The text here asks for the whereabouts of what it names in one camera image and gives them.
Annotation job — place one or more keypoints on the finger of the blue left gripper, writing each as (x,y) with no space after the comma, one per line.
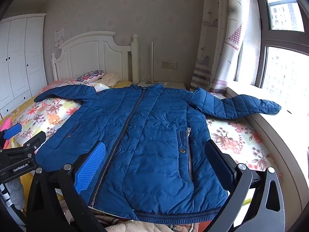
(12,131)
(35,142)

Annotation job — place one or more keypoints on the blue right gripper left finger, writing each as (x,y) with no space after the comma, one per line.
(89,167)

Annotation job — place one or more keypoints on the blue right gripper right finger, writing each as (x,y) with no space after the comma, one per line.
(223,166)

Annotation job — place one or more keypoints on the blue quilted puffer jacket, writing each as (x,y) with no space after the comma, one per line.
(154,198)

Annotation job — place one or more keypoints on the pink cloth item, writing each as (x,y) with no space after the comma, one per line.
(5,124)

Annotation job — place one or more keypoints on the floral bed quilt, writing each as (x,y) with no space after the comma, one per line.
(231,140)

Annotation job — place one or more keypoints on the white wardrobe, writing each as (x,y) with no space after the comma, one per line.
(22,65)

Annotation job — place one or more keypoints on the cream fluffy pillow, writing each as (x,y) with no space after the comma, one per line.
(109,79)

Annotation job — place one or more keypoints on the patterned round cushion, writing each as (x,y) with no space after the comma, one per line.
(91,76)

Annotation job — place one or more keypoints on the white bedside table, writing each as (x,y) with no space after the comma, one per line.
(174,85)

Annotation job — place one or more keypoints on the slim white desk lamp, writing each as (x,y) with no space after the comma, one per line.
(150,80)

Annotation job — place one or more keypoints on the white wooden headboard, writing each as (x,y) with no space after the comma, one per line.
(97,50)

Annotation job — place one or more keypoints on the patterned window curtain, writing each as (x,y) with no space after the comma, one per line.
(229,45)

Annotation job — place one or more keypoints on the paper notice on wall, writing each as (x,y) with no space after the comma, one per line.
(59,37)

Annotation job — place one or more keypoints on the window with dark frame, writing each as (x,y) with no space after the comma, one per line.
(283,63)

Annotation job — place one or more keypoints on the wall power socket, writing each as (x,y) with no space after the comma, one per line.
(169,65)

